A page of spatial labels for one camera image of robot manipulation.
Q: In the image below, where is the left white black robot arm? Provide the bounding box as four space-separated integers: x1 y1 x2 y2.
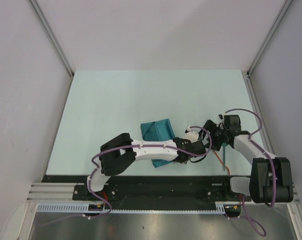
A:
83 133 212 200

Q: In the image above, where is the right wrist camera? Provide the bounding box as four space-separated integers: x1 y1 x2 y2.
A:
217 113 225 129

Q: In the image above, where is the teal satin napkin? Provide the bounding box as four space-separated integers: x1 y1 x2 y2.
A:
140 118 175 169

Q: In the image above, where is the right aluminium frame post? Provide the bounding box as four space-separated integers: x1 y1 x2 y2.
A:
246 0 294 77

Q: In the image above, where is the orange plastic knife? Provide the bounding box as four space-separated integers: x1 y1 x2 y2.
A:
212 150 230 176

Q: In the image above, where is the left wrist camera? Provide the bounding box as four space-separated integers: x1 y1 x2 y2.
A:
184 126 199 143

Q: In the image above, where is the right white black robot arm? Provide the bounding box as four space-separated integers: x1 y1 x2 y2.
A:
203 115 294 207

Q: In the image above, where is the teal plastic spoon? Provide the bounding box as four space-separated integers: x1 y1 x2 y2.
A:
222 143 227 171

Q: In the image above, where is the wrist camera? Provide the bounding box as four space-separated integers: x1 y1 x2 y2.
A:
217 113 225 129
184 126 199 143

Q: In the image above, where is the left aluminium frame post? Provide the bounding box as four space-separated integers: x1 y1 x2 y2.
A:
27 0 75 78

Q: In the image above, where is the aluminium frame post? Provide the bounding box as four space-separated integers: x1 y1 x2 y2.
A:
246 0 294 77
27 0 75 78

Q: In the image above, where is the white slotted cable duct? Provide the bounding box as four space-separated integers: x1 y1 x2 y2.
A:
37 201 241 215

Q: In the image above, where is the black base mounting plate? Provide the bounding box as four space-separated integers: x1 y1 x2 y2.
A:
42 175 242 211

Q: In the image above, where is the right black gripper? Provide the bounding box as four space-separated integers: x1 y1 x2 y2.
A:
198 119 228 151

